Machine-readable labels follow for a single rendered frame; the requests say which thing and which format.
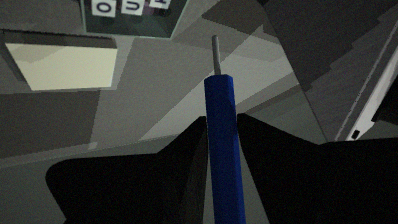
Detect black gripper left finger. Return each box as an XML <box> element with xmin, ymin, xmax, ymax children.
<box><xmin>45</xmin><ymin>116</ymin><xmax>209</xmax><ymax>224</ymax></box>

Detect blue stylus with white tip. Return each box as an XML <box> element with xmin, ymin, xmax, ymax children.
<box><xmin>204</xmin><ymin>35</ymin><xmax>246</xmax><ymax>224</ymax></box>

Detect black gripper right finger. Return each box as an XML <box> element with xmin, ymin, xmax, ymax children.
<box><xmin>237</xmin><ymin>113</ymin><xmax>398</xmax><ymax>224</ymax></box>

